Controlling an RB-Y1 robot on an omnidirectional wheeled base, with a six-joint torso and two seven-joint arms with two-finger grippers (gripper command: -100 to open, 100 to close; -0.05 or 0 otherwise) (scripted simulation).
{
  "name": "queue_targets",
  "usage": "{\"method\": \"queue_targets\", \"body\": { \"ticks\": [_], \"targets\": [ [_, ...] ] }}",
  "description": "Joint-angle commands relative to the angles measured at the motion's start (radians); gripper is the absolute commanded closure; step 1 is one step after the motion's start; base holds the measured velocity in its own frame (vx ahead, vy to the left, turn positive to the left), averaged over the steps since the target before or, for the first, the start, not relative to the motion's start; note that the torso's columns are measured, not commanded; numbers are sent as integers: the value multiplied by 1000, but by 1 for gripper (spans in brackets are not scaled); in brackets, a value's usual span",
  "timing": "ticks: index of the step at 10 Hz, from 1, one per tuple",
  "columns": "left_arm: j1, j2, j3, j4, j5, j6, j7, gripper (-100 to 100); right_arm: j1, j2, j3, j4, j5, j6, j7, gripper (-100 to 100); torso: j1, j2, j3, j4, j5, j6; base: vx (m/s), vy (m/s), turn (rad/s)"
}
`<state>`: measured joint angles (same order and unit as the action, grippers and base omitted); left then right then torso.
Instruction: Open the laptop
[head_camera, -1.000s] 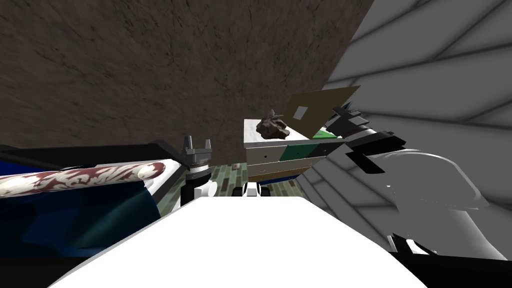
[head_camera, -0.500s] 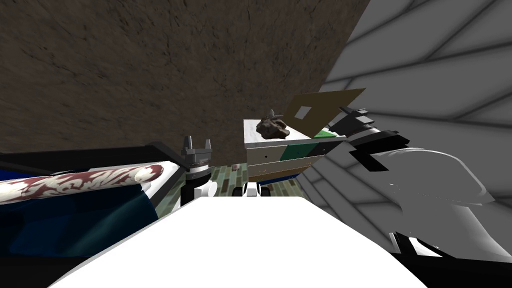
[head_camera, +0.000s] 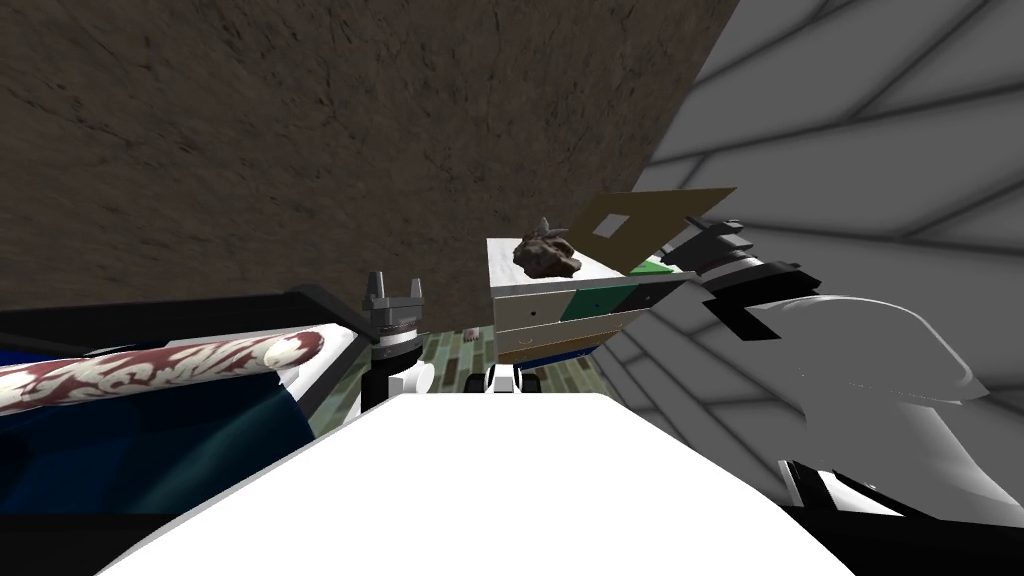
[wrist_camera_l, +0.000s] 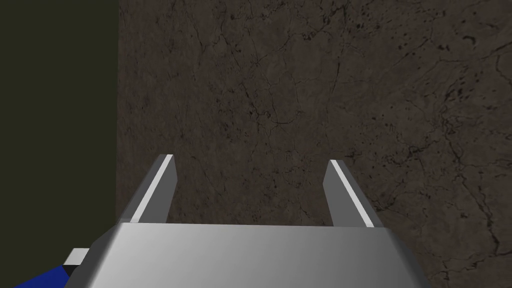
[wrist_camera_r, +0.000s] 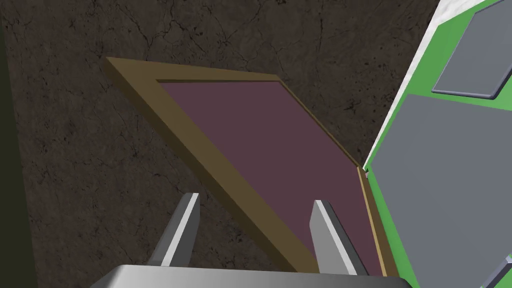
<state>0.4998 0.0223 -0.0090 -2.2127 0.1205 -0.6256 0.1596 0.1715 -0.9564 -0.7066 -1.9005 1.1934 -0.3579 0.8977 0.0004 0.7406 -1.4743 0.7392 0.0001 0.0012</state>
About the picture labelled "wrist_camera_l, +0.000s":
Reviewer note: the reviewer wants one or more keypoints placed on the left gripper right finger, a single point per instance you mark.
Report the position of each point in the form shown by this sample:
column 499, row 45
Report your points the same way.
column 347, row 200

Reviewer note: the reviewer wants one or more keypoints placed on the blue and white object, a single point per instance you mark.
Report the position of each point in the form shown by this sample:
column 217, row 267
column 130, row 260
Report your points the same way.
column 52, row 276

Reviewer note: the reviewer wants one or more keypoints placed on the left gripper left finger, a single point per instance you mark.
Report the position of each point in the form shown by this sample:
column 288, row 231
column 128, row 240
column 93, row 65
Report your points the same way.
column 154, row 196

